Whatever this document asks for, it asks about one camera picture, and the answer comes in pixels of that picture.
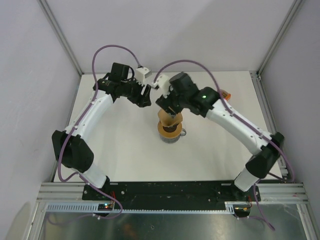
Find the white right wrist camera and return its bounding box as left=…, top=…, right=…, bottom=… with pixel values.
left=151, top=74, right=171, bottom=98

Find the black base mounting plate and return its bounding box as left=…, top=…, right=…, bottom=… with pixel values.
left=81, top=179, right=262, bottom=211

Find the wooden dripper holder ring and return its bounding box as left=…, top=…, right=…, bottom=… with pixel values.
left=157, top=121, right=183, bottom=138

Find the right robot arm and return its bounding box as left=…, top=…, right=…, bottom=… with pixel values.
left=152, top=72, right=284, bottom=201

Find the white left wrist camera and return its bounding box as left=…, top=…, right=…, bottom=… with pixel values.
left=134, top=66, right=152, bottom=85

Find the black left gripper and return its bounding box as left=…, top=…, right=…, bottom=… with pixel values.
left=120, top=75, right=151, bottom=108

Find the left aluminium frame post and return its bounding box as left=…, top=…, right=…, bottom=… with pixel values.
left=37, top=0, right=83, bottom=77

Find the grey slotted cable duct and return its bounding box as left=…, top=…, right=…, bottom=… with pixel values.
left=46, top=202, right=248, bottom=214

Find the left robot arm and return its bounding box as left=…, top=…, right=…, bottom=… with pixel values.
left=51, top=62, right=152, bottom=200

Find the grey glass coffee server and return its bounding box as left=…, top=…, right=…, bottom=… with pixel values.
left=160, top=128, right=187, bottom=144

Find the orange coffee filter box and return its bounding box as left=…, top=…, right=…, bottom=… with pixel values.
left=220, top=89, right=231, bottom=102

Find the aluminium frame post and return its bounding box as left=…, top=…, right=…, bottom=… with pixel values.
left=37, top=0, right=83, bottom=77
left=249, top=0, right=305, bottom=79

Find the brown paper coffee filter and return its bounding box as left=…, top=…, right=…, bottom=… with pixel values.
left=157, top=109, right=183, bottom=128

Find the right aluminium frame post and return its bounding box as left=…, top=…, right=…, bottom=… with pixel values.
left=249, top=0, right=305, bottom=79

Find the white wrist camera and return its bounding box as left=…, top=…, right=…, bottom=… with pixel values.
left=151, top=74, right=171, bottom=98
left=134, top=66, right=152, bottom=85

